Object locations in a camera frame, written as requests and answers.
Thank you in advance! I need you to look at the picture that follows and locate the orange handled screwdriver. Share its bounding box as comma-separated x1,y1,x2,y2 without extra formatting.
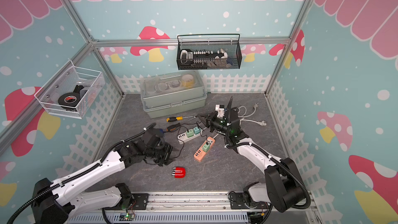
166,123,181,132

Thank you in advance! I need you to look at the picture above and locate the white coiled power cable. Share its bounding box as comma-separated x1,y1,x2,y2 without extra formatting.
237,103,267,127

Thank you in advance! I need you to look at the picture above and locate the red electric shaver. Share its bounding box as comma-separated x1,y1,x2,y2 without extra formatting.
172,167,186,178

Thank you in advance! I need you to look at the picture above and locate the green plastic storage box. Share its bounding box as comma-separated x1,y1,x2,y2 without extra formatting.
140,71,207,118

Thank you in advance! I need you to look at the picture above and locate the black power strip in basket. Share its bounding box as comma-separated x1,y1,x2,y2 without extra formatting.
177,49,228,67

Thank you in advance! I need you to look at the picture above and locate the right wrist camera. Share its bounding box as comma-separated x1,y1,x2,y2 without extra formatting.
215,105,226,119

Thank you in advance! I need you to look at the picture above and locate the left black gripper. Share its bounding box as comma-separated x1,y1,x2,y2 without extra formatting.
144,140,179,168

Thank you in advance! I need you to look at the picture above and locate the teal charger adapter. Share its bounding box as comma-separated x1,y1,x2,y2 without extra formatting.
193,127,202,135

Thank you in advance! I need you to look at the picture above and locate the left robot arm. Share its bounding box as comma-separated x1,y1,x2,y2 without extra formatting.
8,123,173,224

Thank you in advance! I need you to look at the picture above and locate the white power strip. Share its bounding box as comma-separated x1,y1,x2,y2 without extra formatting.
177,132,201,144

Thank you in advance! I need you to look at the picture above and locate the orange power strip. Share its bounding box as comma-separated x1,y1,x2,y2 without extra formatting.
193,137,215,162

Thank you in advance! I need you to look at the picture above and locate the green charger adapter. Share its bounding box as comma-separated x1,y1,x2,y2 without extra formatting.
186,129,194,138
202,143,210,152

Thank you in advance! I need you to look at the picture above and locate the black tape roll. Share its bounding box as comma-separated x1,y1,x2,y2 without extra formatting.
58,92,81,111

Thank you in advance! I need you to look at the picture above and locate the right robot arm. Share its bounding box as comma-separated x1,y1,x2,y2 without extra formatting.
198,100,311,213

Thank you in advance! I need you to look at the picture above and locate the yellow tape roll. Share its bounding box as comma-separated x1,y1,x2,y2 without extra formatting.
181,74,196,88

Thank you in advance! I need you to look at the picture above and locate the black wire mesh basket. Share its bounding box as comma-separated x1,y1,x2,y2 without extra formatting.
176,33,242,70

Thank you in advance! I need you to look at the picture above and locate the clear acrylic wall bin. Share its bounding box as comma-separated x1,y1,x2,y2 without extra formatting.
34,61,105,119

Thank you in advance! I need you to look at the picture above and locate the yellow handled screwdriver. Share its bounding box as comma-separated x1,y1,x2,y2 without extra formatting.
166,116,195,122

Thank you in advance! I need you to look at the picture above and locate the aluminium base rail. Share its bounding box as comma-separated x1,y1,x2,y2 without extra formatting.
68,191,322,224

